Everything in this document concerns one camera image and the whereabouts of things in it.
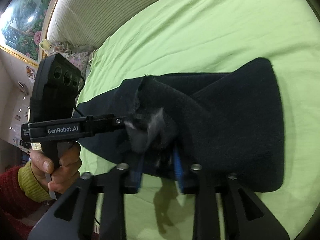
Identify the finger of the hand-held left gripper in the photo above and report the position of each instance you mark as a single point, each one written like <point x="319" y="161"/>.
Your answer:
<point x="110" y="125"/>

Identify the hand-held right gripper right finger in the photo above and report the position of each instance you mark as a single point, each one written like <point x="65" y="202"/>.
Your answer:
<point x="178" y="170"/>

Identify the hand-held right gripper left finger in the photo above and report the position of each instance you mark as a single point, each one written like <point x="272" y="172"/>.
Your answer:
<point x="138" y="180"/>

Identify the dark navy pants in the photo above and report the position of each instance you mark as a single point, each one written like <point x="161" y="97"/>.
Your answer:
<point x="237" y="130"/>

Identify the person's left forearm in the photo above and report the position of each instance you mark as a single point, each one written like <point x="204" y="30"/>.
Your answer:
<point x="12" y="195"/>

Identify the person's left hand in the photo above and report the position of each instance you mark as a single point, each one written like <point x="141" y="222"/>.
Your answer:
<point x="70" y="165"/>

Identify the floral pillow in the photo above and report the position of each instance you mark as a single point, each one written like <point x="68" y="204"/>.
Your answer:
<point x="77" y="57"/>

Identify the framed landscape painting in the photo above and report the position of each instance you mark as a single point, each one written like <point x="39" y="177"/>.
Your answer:
<point x="25" y="17"/>

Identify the beige striped headboard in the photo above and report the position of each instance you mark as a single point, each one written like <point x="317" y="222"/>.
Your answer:
<point x="100" y="10"/>

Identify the green bed sheet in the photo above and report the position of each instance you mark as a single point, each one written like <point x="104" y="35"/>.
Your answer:
<point x="200" y="30"/>

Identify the cartoon wall sticker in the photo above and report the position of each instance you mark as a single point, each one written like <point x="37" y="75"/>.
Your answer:
<point x="31" y="72"/>

